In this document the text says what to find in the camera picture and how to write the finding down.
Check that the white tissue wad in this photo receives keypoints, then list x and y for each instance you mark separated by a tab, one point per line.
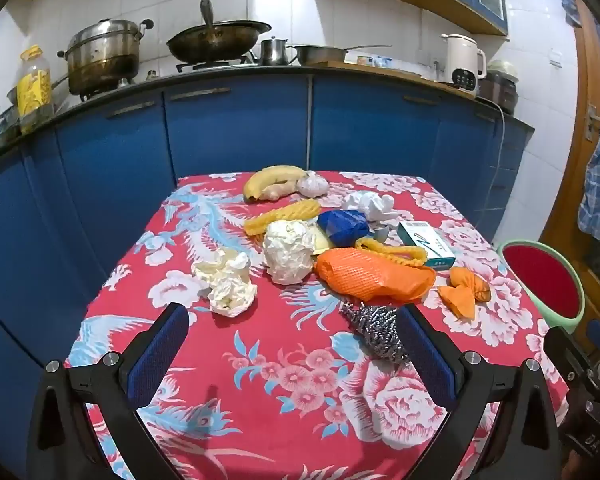
372	205

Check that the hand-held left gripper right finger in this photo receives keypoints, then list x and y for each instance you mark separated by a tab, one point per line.
422	355

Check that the white electric kettle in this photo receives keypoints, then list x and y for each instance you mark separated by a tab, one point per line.
460	65

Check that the cream crumpled paper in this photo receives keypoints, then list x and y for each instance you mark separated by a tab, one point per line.
227	285

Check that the yellow banana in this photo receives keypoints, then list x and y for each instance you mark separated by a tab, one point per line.
270	177

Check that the red floral tablecloth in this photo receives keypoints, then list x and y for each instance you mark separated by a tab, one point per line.
260	320

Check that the rice cooker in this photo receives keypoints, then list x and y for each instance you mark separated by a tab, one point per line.
500	87

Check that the blue kitchen base cabinet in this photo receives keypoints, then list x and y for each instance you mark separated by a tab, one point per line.
230	125

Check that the large white crumpled paper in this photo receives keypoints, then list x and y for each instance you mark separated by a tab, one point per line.
289	252

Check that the ginger root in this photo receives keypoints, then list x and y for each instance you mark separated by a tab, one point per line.
280	191

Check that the green bin with red bag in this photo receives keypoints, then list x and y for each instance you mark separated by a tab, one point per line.
540	280

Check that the orange mesh bag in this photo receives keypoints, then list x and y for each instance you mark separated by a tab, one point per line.
370	275

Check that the white wall socket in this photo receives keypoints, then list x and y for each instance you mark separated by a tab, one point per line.
555	58

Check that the steel wool scrubber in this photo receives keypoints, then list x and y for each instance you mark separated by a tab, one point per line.
377	330

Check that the steel steamer pot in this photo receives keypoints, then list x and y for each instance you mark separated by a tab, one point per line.
102	57

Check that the gas stove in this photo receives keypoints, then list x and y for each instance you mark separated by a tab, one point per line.
212	65

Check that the pale yellow foam sheet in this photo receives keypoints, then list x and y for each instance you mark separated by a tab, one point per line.
321	240

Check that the yellow plastic jar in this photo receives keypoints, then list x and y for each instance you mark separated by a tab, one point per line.
34	90

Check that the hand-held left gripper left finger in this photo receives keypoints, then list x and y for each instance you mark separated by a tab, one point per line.
160	350

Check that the garlic bulb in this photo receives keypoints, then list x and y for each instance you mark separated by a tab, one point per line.
312	185

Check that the small food container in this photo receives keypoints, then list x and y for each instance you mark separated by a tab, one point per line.
372	61

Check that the small steel kettle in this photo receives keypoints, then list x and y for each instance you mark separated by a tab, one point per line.
274	51

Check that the blue crumpled plastic bag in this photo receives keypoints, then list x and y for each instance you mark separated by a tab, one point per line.
342	226

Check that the wooden door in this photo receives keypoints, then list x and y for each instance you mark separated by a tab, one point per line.
562	200

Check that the yellow foam fruit net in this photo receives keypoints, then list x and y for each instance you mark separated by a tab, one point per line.
400	252
282	217

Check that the teal and white carton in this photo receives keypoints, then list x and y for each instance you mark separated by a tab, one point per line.
427	245

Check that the dark wok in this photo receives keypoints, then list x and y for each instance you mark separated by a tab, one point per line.
215	40

